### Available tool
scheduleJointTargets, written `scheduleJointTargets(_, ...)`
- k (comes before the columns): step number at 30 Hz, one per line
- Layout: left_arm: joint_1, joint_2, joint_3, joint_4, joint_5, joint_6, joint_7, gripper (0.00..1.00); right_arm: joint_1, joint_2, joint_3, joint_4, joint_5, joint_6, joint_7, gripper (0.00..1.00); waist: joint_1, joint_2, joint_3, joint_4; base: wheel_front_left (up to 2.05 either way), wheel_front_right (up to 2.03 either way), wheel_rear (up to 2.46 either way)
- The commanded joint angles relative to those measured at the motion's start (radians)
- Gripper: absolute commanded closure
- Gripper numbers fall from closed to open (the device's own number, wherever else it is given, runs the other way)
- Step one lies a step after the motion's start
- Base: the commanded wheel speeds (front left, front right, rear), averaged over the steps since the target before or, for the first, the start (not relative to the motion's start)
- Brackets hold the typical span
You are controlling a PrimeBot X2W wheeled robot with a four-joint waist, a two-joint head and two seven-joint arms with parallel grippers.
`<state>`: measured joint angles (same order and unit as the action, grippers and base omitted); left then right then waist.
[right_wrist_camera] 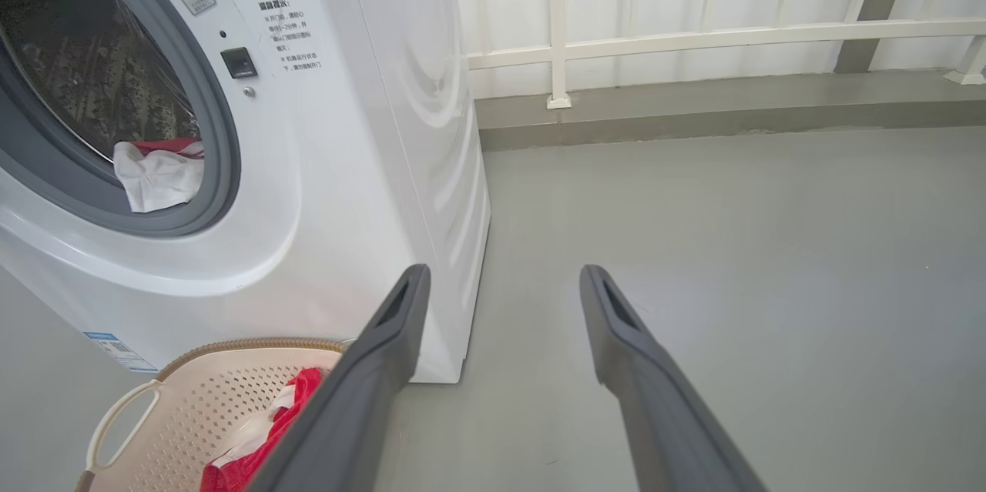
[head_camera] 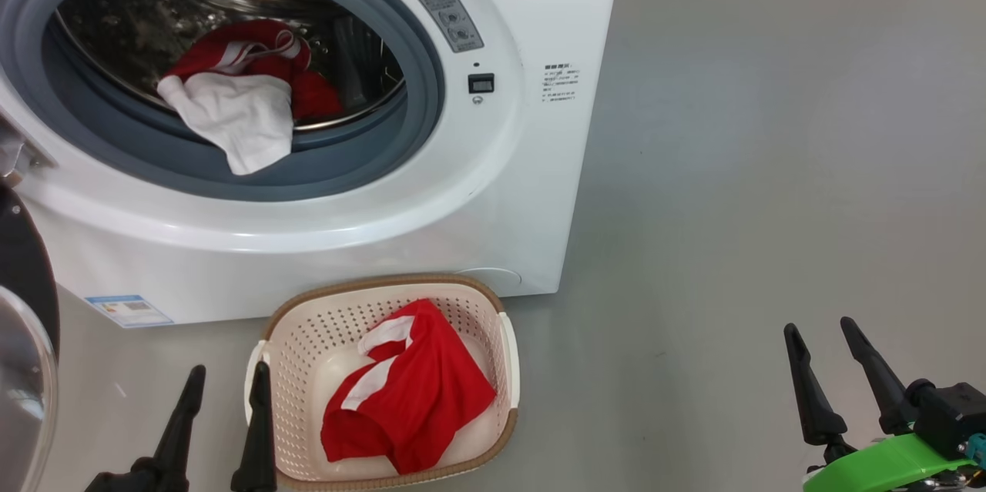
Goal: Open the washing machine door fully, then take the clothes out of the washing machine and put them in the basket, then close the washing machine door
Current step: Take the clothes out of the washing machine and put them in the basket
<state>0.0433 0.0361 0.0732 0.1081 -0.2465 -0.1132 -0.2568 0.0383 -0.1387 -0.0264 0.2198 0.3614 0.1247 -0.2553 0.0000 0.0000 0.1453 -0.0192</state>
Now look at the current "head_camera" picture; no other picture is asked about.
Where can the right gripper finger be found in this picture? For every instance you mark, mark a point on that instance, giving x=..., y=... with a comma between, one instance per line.
x=882, y=392
x=813, y=399

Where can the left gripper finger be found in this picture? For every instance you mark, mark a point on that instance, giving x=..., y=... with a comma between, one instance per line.
x=258, y=438
x=181, y=438

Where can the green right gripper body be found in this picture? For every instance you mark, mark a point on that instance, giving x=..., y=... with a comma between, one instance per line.
x=878, y=467

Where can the red garment with white stripes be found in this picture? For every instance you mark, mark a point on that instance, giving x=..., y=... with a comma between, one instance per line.
x=431, y=399
x=312, y=95

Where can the black glass washing machine door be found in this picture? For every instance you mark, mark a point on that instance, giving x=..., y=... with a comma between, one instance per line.
x=27, y=284

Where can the cream perforated laundry basket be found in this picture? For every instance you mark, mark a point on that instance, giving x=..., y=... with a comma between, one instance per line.
x=308, y=369

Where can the grey rubber door gasket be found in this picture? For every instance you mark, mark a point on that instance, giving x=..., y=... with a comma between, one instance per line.
x=347, y=162

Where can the white washing machine body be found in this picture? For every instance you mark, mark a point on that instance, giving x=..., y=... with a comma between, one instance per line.
x=462, y=192

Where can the metal door hinge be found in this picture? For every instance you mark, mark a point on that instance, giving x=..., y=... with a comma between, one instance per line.
x=15, y=153

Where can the black door lock socket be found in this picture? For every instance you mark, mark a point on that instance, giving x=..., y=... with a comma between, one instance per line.
x=481, y=83

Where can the steel washing machine drum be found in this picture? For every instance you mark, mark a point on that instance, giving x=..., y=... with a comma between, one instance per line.
x=154, y=15

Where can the blue energy label sticker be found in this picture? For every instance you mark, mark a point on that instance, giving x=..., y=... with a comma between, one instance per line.
x=127, y=311

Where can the round white filter cover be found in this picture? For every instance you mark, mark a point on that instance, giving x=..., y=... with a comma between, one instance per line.
x=493, y=278

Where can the small printed text sticker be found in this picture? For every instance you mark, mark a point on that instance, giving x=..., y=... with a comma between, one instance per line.
x=561, y=82

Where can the grey warning sticker panel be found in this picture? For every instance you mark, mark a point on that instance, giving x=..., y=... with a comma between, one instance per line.
x=447, y=15

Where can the teal right camera connector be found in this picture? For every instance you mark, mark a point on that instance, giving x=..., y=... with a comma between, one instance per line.
x=978, y=447

